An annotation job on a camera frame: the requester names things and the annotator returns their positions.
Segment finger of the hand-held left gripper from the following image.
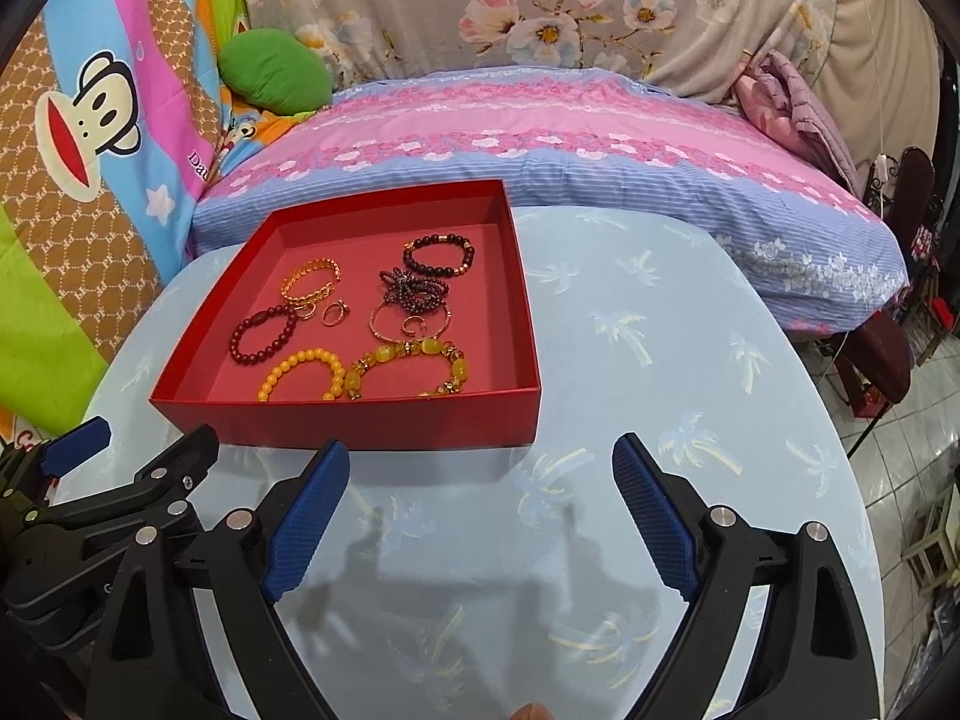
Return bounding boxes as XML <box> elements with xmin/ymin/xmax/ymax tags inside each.
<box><xmin>0</xmin><ymin>420</ymin><xmax>113</xmax><ymax>496</ymax></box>
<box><xmin>131</xmin><ymin>424</ymin><xmax>220</xmax><ymax>527</ymax></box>

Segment yellow bead bracelet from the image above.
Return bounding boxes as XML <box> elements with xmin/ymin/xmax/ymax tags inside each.
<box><xmin>256</xmin><ymin>346</ymin><xmax>346</xmax><ymax>401</ymax></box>

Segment purple garnet bead bracelet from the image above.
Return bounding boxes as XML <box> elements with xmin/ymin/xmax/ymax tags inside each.
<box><xmin>379</xmin><ymin>266</ymin><xmax>451</xmax><ymax>308</ymax></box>

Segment white stool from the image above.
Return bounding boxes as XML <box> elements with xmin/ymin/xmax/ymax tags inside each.
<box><xmin>904</xmin><ymin>495</ymin><xmax>960</xmax><ymax>601</ymax></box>

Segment dark red chair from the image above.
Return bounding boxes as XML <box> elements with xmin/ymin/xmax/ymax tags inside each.
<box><xmin>836</xmin><ymin>146</ymin><xmax>937</xmax><ymax>421</ymax></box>

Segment red cardboard box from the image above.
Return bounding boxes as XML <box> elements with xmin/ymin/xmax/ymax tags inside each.
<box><xmin>148</xmin><ymin>178</ymin><xmax>542</xmax><ymax>452</ymax></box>

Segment yellow stone crystal bracelet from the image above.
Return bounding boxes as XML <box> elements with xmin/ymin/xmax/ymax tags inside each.
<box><xmin>343</xmin><ymin>340</ymin><xmax>472</xmax><ymax>400</ymax></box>

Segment rose gold bangle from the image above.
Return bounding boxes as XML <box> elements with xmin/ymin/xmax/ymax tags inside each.
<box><xmin>367</xmin><ymin>298</ymin><xmax>453</xmax><ymax>342</ymax></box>

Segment dark red bead bracelet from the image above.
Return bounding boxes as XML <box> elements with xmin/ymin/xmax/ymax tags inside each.
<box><xmin>229</xmin><ymin>304</ymin><xmax>299</xmax><ymax>366</ymax></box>

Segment black bead bracelet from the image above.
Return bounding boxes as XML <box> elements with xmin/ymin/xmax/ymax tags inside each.
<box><xmin>403</xmin><ymin>234</ymin><xmax>476</xmax><ymax>276</ymax></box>

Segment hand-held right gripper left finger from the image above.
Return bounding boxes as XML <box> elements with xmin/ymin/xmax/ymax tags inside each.
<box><xmin>90</xmin><ymin>439</ymin><xmax>352</xmax><ymax>720</ymax></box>

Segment beige cloth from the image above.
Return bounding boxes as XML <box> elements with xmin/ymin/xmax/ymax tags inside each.
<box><xmin>814</xmin><ymin>0</ymin><xmax>942</xmax><ymax>188</ymax></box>

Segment folded pink quilt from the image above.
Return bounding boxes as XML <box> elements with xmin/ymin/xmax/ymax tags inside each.
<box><xmin>735</xmin><ymin>49</ymin><xmax>863</xmax><ymax>196</ymax></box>

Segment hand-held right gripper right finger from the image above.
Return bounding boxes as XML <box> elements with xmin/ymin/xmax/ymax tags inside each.
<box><xmin>611</xmin><ymin>433</ymin><xmax>878</xmax><ymax>720</ymax></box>

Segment gold chain bracelet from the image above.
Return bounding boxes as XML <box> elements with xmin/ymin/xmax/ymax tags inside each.
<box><xmin>280</xmin><ymin>258</ymin><xmax>344</xmax><ymax>308</ymax></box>

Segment pink and blue pillow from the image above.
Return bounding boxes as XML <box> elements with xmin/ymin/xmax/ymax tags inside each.
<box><xmin>187</xmin><ymin>66</ymin><xmax>910</xmax><ymax>332</ymax></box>

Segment green pillow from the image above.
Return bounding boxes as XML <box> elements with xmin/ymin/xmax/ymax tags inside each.
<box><xmin>217</xmin><ymin>28</ymin><xmax>333</xmax><ymax>119</ymax></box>

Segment monkey print blanket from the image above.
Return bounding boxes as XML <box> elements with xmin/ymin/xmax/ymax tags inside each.
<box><xmin>0</xmin><ymin>0</ymin><xmax>338</xmax><ymax>458</ymax></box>

